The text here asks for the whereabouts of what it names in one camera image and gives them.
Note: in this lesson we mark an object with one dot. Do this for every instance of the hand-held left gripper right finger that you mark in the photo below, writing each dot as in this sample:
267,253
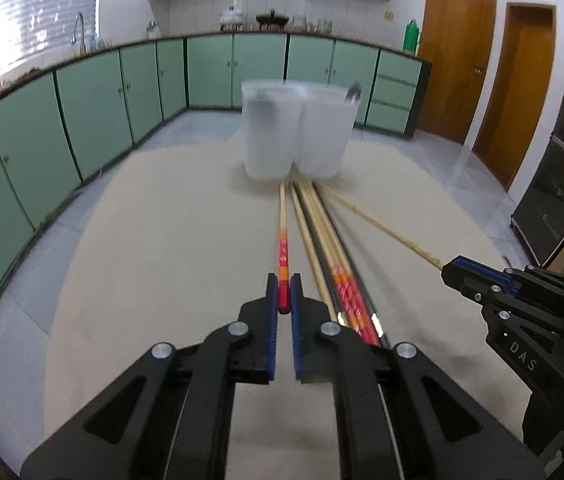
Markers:
297,340

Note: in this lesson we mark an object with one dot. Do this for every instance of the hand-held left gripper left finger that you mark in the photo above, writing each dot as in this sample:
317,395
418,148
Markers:
272,340

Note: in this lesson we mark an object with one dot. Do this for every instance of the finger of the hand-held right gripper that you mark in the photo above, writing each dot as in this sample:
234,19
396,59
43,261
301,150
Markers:
466,282
481,269

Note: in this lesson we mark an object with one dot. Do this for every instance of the bundle of mixed chopsticks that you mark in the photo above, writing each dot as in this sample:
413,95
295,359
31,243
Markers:
341,285

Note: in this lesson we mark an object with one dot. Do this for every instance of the red-ended bamboo chopstick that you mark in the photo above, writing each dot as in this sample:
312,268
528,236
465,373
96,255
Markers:
283,255

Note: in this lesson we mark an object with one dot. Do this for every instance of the plain bamboo chopstick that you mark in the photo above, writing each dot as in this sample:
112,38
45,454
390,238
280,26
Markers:
386,230

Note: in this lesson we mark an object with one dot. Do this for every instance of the white plastic cup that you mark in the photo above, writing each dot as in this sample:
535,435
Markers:
269,135
324,135

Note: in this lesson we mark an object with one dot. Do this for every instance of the black glass-front cabinet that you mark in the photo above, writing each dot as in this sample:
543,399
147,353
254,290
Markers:
556,180

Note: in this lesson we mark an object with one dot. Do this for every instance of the brown wooden door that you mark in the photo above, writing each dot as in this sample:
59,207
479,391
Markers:
516,100
454,60

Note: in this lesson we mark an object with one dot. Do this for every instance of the metal spoon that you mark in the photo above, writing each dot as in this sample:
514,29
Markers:
353,92

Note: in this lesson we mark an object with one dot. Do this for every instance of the green thermos flask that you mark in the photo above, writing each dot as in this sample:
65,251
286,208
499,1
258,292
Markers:
410,37

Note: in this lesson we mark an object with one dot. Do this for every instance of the green lower kitchen cabinets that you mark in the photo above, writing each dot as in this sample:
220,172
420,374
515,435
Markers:
97,105

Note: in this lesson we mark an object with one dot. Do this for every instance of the row of glass jars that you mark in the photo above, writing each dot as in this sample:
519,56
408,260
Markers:
312,24

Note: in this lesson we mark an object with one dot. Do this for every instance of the black wok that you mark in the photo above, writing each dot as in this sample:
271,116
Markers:
272,20

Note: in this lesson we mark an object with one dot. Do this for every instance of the small metal kettle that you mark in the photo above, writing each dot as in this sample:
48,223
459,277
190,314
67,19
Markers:
152,30

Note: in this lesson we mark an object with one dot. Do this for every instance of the clear plastic bottles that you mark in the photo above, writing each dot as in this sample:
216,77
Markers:
97,41

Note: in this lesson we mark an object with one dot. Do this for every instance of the metal sink faucet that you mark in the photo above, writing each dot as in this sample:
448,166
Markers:
82,35

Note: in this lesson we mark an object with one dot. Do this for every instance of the window blinds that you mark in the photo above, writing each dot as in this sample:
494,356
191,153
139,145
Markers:
42,10

